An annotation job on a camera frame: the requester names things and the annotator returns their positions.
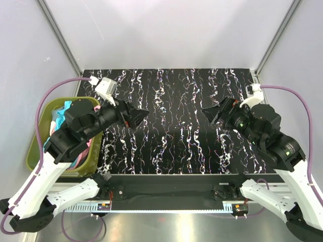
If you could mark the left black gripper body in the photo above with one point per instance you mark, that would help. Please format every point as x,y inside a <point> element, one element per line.
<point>111,114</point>

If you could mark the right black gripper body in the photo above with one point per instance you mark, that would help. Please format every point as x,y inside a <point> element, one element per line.
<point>236,117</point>

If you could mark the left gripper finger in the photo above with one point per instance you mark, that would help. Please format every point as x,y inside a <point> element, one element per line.
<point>136,118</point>
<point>134,109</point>

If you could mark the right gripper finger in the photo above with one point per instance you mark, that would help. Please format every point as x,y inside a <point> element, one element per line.
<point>212,111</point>
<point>213,118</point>

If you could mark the cyan t shirt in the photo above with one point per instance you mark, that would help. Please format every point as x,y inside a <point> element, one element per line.
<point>58,116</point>

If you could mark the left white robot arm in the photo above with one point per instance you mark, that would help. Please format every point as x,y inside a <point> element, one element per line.
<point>32,208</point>

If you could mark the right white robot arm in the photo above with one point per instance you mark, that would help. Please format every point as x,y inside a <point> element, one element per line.
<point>260,125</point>

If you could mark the pink t shirt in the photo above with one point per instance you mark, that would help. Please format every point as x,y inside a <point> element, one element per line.
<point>81,157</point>

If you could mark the olive green plastic bin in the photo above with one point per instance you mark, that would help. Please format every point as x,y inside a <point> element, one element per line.
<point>88,167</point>

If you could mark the right small circuit board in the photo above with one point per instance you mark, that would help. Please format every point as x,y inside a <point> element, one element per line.
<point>241,207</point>

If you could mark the small circuit board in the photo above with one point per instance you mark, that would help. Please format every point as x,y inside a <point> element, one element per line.
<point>104,207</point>
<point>241,207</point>

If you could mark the left small circuit board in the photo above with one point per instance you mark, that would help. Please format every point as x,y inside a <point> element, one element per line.
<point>104,207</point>

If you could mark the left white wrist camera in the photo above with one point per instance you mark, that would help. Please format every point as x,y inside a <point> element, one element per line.
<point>105,89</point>

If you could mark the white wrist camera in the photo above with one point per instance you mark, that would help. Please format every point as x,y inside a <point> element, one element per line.
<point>105,89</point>
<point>254,96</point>

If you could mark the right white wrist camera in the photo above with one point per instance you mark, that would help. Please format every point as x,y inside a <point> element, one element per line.
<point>254,96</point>

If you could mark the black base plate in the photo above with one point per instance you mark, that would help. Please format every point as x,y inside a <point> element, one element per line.
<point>180,193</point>

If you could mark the left aluminium corner post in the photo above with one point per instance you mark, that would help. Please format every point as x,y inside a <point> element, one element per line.
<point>59,36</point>

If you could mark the aluminium corner post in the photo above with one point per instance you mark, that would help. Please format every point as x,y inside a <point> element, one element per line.
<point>295,4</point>
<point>59,36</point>

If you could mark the white slotted cable duct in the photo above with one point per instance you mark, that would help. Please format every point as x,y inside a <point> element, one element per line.
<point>85,208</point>

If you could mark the right aluminium corner post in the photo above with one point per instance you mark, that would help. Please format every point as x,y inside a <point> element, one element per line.
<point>295,4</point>

